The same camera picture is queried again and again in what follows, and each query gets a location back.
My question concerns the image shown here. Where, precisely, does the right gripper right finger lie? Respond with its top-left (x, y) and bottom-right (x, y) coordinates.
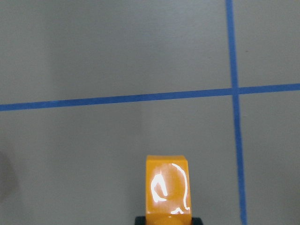
top-left (191, 217), bottom-right (202, 225)

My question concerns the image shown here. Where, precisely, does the orange trapezoid block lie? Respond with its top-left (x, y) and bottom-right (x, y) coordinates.
top-left (145, 155), bottom-right (192, 225)

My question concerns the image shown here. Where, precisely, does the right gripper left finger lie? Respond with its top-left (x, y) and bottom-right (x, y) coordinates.
top-left (135, 216), bottom-right (146, 225)

